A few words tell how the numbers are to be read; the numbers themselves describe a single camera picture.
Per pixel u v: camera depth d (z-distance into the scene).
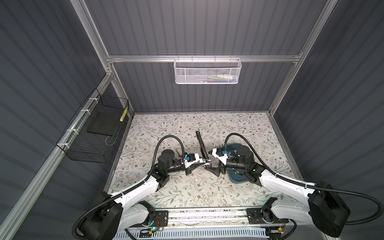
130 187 0.50
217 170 0.67
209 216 0.75
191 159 0.61
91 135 0.72
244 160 0.62
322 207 0.41
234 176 0.80
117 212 0.40
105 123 0.75
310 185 0.45
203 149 0.96
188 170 0.67
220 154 0.63
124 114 0.82
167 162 0.61
